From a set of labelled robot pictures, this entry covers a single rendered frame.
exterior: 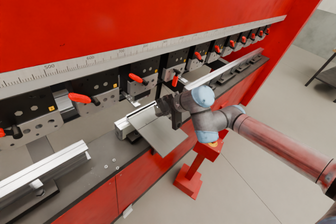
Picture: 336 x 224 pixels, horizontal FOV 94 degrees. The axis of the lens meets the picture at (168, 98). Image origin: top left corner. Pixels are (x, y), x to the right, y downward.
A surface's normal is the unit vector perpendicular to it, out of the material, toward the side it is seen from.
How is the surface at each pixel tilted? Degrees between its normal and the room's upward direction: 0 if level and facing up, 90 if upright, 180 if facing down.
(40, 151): 0
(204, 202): 0
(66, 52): 90
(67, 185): 0
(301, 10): 90
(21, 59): 90
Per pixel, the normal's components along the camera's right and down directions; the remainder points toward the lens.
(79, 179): 0.18, -0.74
